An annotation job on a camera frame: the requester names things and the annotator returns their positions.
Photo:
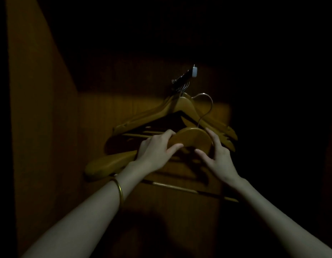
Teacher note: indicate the metal wardrobe hook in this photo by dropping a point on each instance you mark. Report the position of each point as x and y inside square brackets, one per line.
[182, 79]

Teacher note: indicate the person's left hand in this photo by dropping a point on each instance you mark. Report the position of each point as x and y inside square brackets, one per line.
[155, 153]

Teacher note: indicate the person's right hand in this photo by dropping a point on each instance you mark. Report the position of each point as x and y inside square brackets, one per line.
[222, 163]

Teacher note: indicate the person's right forearm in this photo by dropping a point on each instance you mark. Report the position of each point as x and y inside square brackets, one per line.
[284, 225]

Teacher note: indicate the brown wooden wardrobe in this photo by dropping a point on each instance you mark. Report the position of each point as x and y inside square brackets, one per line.
[47, 131]

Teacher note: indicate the person's left forearm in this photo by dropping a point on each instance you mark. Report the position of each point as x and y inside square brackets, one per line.
[80, 225]

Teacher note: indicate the small white tag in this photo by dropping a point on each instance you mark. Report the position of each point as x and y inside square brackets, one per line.
[194, 71]

